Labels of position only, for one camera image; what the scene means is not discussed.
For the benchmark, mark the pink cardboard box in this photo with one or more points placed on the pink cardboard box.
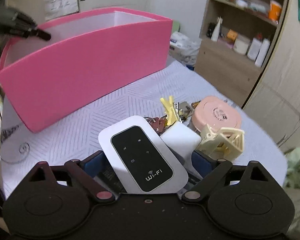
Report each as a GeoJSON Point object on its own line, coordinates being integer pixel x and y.
{"type": "Point", "coordinates": [89, 55]}

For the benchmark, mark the bunch of keys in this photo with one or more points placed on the bunch of keys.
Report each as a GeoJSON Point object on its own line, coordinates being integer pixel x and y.
{"type": "Point", "coordinates": [184, 111]}

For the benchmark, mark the white bottle red cap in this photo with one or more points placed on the white bottle red cap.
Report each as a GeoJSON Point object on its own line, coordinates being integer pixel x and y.
{"type": "Point", "coordinates": [255, 47]}

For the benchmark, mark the cream hair claw clip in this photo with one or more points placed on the cream hair claw clip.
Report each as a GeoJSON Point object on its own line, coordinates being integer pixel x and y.
{"type": "Point", "coordinates": [226, 143]}

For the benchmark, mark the yellow starfish hair clip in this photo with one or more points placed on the yellow starfish hair clip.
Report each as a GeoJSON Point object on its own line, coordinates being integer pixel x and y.
{"type": "Point", "coordinates": [172, 113]}

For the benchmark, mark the orange paper cup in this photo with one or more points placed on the orange paper cup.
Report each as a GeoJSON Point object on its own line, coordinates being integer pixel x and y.
{"type": "Point", "coordinates": [274, 11]}

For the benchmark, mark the wooden shelf unit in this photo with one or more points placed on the wooden shelf unit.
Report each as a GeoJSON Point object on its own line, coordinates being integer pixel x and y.
{"type": "Point", "coordinates": [234, 75]}

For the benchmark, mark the tissue pack in plastic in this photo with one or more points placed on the tissue pack in plastic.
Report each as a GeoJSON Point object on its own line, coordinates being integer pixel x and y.
{"type": "Point", "coordinates": [183, 49]}

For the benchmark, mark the white usb charger cube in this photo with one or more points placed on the white usb charger cube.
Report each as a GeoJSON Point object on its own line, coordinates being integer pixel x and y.
{"type": "Point", "coordinates": [183, 141]}

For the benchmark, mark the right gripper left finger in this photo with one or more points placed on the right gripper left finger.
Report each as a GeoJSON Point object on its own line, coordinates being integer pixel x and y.
{"type": "Point", "coordinates": [84, 171]}

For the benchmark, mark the orange small box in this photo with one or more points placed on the orange small box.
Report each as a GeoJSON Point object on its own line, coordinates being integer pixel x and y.
{"type": "Point", "coordinates": [231, 35]}

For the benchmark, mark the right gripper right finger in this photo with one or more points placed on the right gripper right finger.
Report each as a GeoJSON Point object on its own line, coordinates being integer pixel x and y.
{"type": "Point", "coordinates": [213, 173]}

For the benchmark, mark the pink round tape measure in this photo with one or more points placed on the pink round tape measure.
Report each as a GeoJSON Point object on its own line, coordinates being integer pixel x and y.
{"type": "Point", "coordinates": [215, 113]}

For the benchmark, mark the light wood wardrobe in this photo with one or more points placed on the light wood wardrobe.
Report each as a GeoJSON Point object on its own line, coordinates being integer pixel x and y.
{"type": "Point", "coordinates": [275, 103]}

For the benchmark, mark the tall white bottle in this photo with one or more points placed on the tall white bottle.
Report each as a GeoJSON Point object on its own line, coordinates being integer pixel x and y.
{"type": "Point", "coordinates": [262, 53]}

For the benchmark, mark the light green garment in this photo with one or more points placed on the light green garment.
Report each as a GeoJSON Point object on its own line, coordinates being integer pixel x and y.
{"type": "Point", "coordinates": [292, 178]}

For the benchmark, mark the white wifi router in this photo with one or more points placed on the white wifi router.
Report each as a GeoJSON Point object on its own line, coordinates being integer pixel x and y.
{"type": "Point", "coordinates": [140, 159]}

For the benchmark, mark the white cream jar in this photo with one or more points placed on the white cream jar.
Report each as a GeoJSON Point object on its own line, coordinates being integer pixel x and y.
{"type": "Point", "coordinates": [241, 45]}

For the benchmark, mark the white spray bottle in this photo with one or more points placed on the white spray bottle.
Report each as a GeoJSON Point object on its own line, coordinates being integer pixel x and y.
{"type": "Point", "coordinates": [216, 31]}

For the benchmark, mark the black battery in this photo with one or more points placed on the black battery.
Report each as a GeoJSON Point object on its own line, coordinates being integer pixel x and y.
{"type": "Point", "coordinates": [108, 179]}

